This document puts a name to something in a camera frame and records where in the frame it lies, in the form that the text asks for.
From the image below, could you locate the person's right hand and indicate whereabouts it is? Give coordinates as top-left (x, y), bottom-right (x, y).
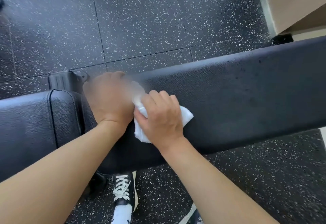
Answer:
top-left (133, 90), bottom-right (185, 147)

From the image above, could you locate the person's left hand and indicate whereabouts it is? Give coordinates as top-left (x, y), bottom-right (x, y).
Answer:
top-left (83, 71), bottom-right (147, 131)

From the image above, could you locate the white cleaning cloth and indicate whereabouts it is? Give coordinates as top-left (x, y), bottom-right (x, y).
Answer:
top-left (132, 96), bottom-right (194, 144)

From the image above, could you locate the person's right forearm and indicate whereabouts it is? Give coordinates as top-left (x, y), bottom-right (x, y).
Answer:
top-left (158, 136), bottom-right (279, 224)

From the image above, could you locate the person's left forearm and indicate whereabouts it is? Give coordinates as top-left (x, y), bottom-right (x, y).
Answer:
top-left (0, 120), bottom-right (131, 224)

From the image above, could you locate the black sneaker with white laces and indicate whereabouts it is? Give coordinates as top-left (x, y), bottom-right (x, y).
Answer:
top-left (112, 171), bottom-right (139, 215)

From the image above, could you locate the black bench support leg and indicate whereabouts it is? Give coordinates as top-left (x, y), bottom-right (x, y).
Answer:
top-left (88, 170), bottom-right (108, 196)

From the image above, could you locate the white sock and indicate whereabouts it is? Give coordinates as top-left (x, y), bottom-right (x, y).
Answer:
top-left (111, 204), bottom-right (133, 224)

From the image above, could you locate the long black bench back pad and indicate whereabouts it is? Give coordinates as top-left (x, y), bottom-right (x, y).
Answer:
top-left (81, 36), bottom-right (326, 174)

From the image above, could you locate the black bench seat pad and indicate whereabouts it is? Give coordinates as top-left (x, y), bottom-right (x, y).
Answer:
top-left (0, 89), bottom-right (83, 182)

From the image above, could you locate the black sneaker with white sole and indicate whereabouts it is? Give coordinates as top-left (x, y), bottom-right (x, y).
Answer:
top-left (178, 203), bottom-right (205, 224)

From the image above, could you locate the black bench rear foot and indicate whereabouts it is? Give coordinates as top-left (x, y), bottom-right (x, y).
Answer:
top-left (271, 33), bottom-right (295, 46)

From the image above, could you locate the black bench frame foot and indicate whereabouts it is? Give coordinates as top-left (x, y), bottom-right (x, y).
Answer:
top-left (48, 70), bottom-right (90, 91)

